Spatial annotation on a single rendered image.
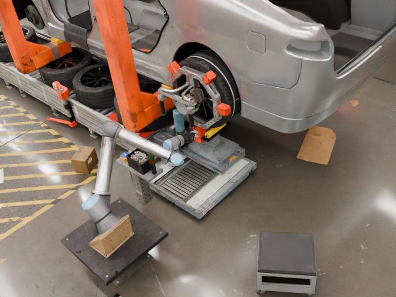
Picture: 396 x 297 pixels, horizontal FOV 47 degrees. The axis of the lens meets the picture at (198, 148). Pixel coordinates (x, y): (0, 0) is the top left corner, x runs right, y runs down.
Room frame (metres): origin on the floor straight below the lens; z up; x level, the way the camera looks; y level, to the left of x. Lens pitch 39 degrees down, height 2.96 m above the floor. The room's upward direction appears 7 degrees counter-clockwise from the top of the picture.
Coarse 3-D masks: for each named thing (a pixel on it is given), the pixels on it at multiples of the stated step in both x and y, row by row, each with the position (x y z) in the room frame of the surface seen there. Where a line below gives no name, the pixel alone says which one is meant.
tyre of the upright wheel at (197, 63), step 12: (192, 60) 3.37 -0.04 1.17; (204, 60) 3.34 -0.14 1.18; (216, 60) 3.35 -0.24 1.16; (204, 72) 3.26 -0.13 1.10; (216, 72) 3.22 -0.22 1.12; (228, 72) 3.25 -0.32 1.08; (216, 84) 3.18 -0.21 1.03; (228, 84) 3.17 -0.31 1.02; (180, 96) 3.51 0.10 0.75; (228, 96) 3.12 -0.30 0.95; (240, 108) 3.24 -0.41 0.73; (204, 120) 3.31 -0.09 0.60; (228, 120) 3.16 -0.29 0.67
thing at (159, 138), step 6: (168, 126) 3.52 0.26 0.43; (174, 126) 3.50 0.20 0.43; (162, 132) 3.47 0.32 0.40; (168, 132) 3.49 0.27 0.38; (174, 132) 3.44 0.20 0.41; (156, 138) 3.39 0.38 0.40; (162, 138) 3.36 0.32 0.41; (168, 138) 3.35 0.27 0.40; (162, 144) 3.33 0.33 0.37; (180, 150) 3.52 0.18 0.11; (162, 162) 3.41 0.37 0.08; (168, 162) 3.39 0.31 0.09
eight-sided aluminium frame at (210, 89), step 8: (176, 72) 3.39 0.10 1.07; (184, 72) 3.32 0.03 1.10; (192, 72) 3.26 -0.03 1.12; (200, 72) 3.24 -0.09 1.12; (176, 80) 3.48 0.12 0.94; (200, 80) 3.18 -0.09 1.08; (176, 88) 3.47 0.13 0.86; (208, 88) 3.13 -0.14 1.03; (216, 96) 3.10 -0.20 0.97; (216, 104) 3.08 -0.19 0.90; (216, 112) 3.08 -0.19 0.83; (200, 120) 3.28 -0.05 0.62; (216, 120) 3.08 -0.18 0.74
